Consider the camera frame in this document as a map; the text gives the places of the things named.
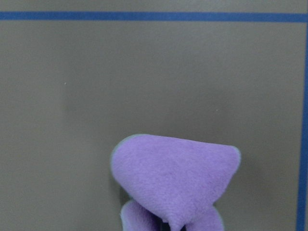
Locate purple cloth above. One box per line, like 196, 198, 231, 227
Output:
111, 134, 241, 231

